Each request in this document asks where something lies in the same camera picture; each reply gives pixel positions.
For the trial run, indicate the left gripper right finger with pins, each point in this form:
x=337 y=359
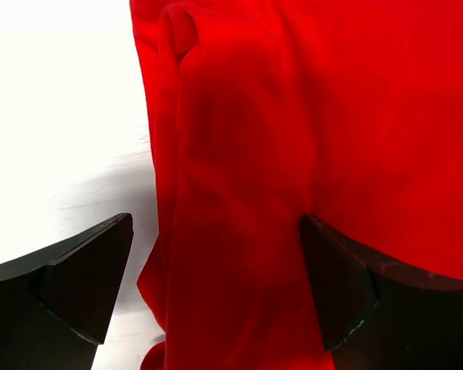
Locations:
x=376 y=312

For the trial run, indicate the red t shirt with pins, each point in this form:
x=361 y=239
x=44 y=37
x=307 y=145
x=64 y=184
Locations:
x=263 y=111

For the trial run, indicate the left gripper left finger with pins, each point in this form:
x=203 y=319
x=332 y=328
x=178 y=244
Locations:
x=56 y=303

